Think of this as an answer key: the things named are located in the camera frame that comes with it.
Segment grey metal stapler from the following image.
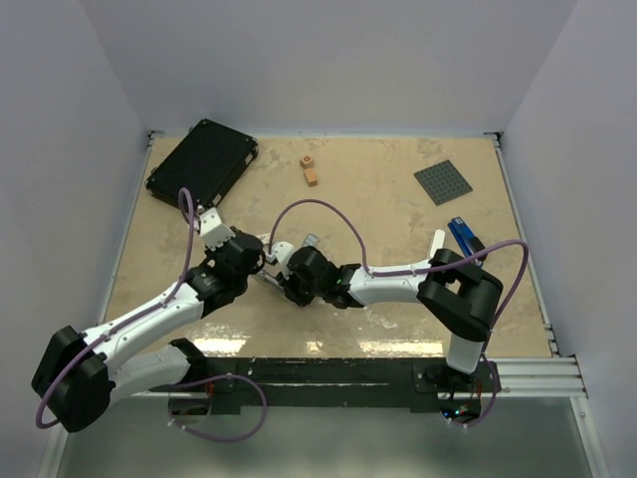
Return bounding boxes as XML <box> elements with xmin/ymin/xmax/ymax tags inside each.
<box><xmin>254</xmin><ymin>271</ymin><xmax>284</xmax><ymax>295</ymax></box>

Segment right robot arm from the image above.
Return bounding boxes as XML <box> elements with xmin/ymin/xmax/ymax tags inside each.
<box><xmin>273</xmin><ymin>242</ymin><xmax>503</xmax><ymax>391</ymax></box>

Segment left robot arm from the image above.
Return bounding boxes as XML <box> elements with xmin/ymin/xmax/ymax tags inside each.
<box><xmin>31</xmin><ymin>230</ymin><xmax>265</xmax><ymax>433</ymax></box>

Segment blue stapler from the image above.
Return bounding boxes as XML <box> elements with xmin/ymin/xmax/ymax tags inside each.
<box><xmin>448</xmin><ymin>217</ymin><xmax>485</xmax><ymax>257</ymax></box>

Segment plain wooden block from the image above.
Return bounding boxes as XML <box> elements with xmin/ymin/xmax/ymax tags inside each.
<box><xmin>304</xmin><ymin>168</ymin><xmax>319</xmax><ymax>187</ymax></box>

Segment black hard case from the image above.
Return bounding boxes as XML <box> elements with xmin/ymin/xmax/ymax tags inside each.
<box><xmin>145</xmin><ymin>119</ymin><xmax>259</xmax><ymax>209</ymax></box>

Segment wooden cube with circle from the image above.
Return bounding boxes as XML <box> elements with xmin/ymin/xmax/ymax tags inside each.
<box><xmin>300</xmin><ymin>156</ymin><xmax>314</xmax><ymax>169</ymax></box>

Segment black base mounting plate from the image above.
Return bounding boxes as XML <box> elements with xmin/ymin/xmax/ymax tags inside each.
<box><xmin>146</xmin><ymin>356</ymin><xmax>501</xmax><ymax>415</ymax></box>

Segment grey studded baseplate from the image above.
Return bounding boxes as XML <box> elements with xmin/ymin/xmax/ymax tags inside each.
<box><xmin>414</xmin><ymin>159</ymin><xmax>473</xmax><ymax>206</ymax></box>

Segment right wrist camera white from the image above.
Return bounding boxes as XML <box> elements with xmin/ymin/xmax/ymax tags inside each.
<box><xmin>266</xmin><ymin>241</ymin><xmax>296</xmax><ymax>275</ymax></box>

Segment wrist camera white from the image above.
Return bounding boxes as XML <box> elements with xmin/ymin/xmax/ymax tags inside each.
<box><xmin>266</xmin><ymin>241</ymin><xmax>296</xmax><ymax>275</ymax></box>
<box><xmin>199</xmin><ymin>208</ymin><xmax>236</xmax><ymax>251</ymax></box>

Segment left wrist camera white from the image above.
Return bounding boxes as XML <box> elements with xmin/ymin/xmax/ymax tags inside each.
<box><xmin>199</xmin><ymin>208</ymin><xmax>236</xmax><ymax>251</ymax></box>

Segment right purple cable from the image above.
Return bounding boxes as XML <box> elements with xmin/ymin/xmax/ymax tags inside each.
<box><xmin>267</xmin><ymin>199</ymin><xmax>529</xmax><ymax>429</ymax></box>

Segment aluminium frame rail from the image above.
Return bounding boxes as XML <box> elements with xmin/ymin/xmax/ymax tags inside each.
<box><xmin>494</xmin><ymin>358</ymin><xmax>587</xmax><ymax>398</ymax></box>

